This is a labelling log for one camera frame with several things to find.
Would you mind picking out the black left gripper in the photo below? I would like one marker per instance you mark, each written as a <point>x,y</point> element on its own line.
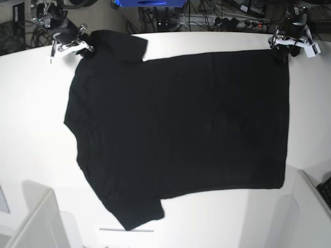
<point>288,31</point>

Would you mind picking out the white partition panel left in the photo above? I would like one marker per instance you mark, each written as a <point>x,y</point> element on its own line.
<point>44,225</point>

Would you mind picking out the blue box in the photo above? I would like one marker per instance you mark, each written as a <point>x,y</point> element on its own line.
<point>150,3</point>

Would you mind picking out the black keyboard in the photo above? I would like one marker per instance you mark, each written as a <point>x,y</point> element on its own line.
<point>324,190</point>

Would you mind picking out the white partition panel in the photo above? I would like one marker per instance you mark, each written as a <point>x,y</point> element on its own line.
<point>44,225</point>
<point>301,219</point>

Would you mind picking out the white partition panel right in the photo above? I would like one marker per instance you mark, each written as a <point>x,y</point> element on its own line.
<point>301,219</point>

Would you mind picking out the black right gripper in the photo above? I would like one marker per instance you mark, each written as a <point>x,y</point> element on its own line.
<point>69,34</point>

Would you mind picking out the black T-shirt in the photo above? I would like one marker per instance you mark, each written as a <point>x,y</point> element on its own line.
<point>158,129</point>

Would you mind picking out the white power strip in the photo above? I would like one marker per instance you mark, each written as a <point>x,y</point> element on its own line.
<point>232,23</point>

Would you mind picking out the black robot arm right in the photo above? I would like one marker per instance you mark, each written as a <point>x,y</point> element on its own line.
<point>51,17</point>

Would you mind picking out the white table slot plate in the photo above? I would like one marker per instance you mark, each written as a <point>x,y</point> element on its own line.
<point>133,230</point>

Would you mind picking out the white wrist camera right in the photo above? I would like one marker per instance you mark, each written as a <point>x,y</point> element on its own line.
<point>58,50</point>

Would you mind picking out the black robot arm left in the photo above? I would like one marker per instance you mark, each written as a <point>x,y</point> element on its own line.
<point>295,14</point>

